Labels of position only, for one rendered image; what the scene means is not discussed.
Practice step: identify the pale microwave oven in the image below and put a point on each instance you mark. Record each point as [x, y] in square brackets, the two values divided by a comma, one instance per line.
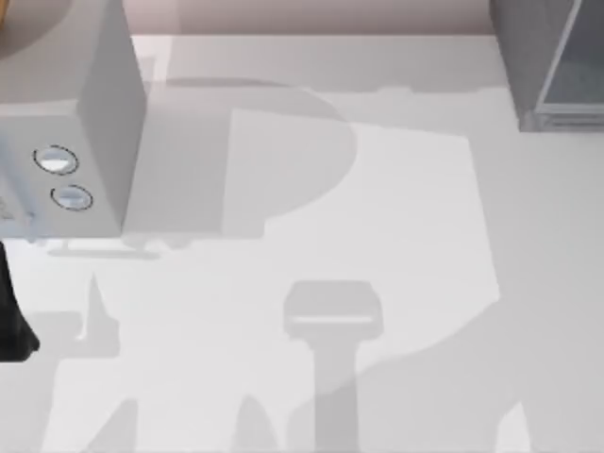
[94, 118]

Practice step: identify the grey cabinet with dark inside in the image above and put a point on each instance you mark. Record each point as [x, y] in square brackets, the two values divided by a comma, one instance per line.
[542, 56]

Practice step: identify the larger microwave knob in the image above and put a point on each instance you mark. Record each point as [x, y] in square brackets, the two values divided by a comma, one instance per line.
[55, 159]

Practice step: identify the smaller microwave knob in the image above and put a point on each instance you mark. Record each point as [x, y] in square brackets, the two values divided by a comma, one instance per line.
[72, 196]

